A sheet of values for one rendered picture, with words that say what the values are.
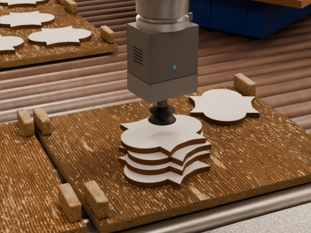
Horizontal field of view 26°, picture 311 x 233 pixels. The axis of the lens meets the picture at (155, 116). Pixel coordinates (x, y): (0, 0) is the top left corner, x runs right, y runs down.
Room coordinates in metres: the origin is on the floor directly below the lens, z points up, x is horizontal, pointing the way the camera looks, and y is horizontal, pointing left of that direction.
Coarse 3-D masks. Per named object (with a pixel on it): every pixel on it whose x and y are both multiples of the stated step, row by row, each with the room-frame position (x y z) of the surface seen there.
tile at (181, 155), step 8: (200, 144) 0.90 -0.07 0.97; (208, 144) 0.90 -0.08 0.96; (128, 152) 0.88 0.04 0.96; (160, 152) 0.87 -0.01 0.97; (176, 152) 0.87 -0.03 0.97; (184, 152) 0.87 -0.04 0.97; (192, 152) 0.88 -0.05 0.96; (136, 160) 0.86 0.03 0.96; (144, 160) 0.85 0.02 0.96; (152, 160) 0.85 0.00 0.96; (160, 160) 0.85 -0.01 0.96; (168, 160) 0.86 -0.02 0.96; (176, 160) 0.86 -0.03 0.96; (184, 160) 0.86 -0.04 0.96
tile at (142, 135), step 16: (128, 128) 0.93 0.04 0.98; (144, 128) 0.93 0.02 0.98; (160, 128) 0.93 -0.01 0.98; (176, 128) 0.93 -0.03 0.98; (192, 128) 0.93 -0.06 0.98; (128, 144) 0.88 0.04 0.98; (144, 144) 0.88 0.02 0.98; (160, 144) 0.88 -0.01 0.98; (176, 144) 0.88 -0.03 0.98; (192, 144) 0.90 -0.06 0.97
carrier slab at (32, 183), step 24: (0, 144) 0.96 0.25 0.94; (24, 144) 0.96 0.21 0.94; (0, 168) 0.88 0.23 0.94; (24, 168) 0.88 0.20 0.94; (48, 168) 0.88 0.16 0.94; (0, 192) 0.81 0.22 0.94; (24, 192) 0.81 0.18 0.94; (48, 192) 0.81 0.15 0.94; (0, 216) 0.75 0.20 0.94; (24, 216) 0.75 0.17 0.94; (48, 216) 0.75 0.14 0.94
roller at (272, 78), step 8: (280, 72) 1.32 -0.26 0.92; (288, 72) 1.32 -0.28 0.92; (296, 72) 1.32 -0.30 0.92; (304, 72) 1.32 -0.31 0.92; (256, 80) 1.28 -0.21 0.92; (264, 80) 1.28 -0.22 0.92; (272, 80) 1.29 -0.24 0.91; (280, 80) 1.29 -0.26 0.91; (288, 80) 1.30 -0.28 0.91; (200, 88) 1.23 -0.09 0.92; (208, 88) 1.23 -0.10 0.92; (104, 104) 1.15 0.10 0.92; (112, 104) 1.15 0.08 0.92; (64, 112) 1.11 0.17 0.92; (72, 112) 1.12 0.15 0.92; (16, 120) 1.08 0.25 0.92
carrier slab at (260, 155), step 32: (64, 128) 1.02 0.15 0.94; (96, 128) 1.02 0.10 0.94; (224, 128) 1.02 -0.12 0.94; (256, 128) 1.02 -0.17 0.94; (288, 128) 1.02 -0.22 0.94; (64, 160) 0.90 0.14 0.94; (96, 160) 0.90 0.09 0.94; (224, 160) 0.90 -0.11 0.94; (256, 160) 0.90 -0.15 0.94; (288, 160) 0.90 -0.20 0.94; (128, 192) 0.81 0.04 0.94; (160, 192) 0.81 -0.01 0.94; (192, 192) 0.81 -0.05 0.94; (224, 192) 0.81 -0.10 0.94; (256, 192) 0.83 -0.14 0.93; (96, 224) 0.74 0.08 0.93; (128, 224) 0.74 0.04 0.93
